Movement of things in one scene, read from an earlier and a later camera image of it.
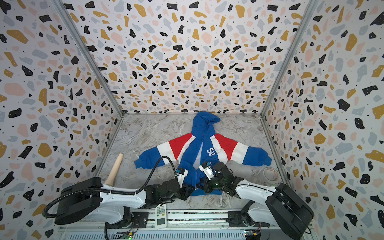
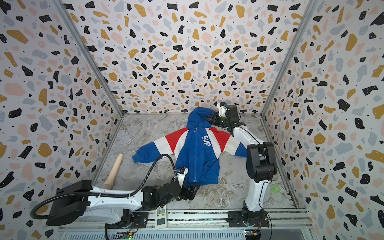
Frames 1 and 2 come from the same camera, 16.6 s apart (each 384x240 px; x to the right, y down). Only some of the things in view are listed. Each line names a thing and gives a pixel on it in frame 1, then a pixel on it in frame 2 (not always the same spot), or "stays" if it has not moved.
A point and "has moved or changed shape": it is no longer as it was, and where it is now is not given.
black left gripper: x=185 y=191 stays
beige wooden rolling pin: x=110 y=180 stays
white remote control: x=161 y=216 stays
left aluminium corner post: x=90 y=54 stays
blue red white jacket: x=203 y=150 has moved or changed shape
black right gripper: x=205 y=182 → x=216 y=119
